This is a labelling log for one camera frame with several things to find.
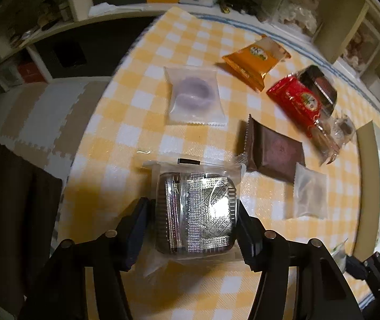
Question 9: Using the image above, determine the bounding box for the orange snack packet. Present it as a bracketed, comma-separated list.
[222, 35, 291, 91]

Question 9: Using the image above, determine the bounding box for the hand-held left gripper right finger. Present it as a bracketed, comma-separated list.
[235, 203, 365, 320]

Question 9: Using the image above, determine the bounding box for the grey and beige foam mat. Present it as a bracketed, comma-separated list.
[0, 77, 111, 241]

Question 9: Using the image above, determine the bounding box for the white shelf unit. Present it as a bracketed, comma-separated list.
[0, 0, 380, 130]

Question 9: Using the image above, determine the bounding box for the dark cloth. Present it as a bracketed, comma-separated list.
[0, 137, 64, 307]

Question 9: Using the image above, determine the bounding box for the clear packet with round snack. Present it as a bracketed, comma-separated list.
[330, 113, 357, 147]

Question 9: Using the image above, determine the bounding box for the red snack packet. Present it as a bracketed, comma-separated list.
[266, 75, 342, 166]

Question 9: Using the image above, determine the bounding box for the white and green snack packet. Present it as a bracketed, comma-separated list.
[332, 240, 349, 270]

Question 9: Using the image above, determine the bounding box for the small white box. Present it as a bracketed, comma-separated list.
[363, 73, 380, 104]

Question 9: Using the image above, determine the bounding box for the clear case with white flowers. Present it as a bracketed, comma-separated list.
[260, 0, 327, 37]

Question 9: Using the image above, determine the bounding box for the frosted packet with purple pastry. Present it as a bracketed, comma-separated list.
[163, 66, 228, 126]

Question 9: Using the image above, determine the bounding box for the small frosted snack packet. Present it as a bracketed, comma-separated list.
[285, 163, 330, 221]

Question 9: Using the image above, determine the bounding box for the clear packet with silver tray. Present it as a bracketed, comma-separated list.
[137, 151, 249, 277]

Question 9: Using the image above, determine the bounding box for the brown square snack packet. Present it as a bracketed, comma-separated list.
[241, 113, 305, 183]

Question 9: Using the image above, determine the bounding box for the black box in clear wrap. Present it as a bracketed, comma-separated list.
[298, 65, 339, 115]

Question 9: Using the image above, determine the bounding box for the white paper sheet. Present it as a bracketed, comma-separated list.
[88, 3, 144, 17]

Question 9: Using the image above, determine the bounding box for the bunch of black keys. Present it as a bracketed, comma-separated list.
[221, 0, 260, 15]

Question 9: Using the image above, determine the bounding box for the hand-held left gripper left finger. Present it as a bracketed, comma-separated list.
[18, 197, 151, 320]

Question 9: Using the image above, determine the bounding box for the small doll in clear box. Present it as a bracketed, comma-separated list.
[341, 30, 380, 74]

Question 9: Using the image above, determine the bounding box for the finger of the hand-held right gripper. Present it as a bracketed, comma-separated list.
[345, 253, 380, 295]

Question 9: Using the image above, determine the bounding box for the red box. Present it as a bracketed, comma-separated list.
[18, 62, 49, 84]

